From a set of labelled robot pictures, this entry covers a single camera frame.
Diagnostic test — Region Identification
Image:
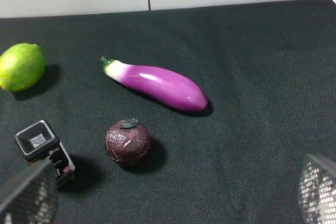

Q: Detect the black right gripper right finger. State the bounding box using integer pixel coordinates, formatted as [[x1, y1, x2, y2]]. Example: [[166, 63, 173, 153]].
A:
[[298, 154, 335, 224]]

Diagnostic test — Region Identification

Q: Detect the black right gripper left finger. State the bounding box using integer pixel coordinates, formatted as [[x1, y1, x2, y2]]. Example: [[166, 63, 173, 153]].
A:
[[1, 159, 58, 223]]

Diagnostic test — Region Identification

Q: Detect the dark purple mangosteen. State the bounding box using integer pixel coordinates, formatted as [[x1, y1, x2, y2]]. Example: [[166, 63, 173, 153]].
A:
[[104, 118, 151, 167]]

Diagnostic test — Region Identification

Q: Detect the black floral tin box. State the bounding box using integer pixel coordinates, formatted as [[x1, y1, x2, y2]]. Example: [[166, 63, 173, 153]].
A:
[[15, 120, 76, 187]]

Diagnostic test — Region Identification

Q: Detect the black tablecloth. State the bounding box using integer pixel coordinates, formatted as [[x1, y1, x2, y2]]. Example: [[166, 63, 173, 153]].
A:
[[1, 0, 335, 223]]

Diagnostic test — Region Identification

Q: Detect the green lime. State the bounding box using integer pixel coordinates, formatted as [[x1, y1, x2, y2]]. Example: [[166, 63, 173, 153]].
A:
[[1, 43, 46, 92]]

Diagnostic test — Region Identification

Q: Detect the purple toy eggplant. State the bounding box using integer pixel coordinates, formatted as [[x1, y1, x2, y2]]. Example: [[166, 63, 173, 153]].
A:
[[101, 57, 208, 111]]

